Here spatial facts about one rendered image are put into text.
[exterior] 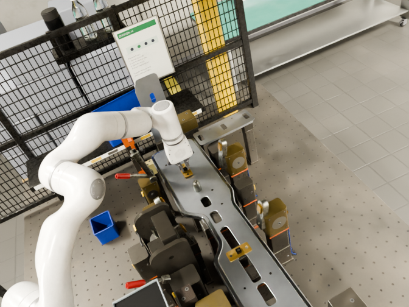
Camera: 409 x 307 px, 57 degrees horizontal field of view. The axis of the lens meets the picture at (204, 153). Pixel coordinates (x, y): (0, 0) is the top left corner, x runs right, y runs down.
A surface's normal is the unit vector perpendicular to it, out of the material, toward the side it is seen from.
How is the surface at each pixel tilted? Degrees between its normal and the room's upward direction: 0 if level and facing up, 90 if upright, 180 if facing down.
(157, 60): 90
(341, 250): 0
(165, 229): 0
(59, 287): 66
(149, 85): 90
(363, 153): 0
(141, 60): 90
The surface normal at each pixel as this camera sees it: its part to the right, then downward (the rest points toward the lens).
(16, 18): 0.36, 0.58
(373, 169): -0.22, -0.71
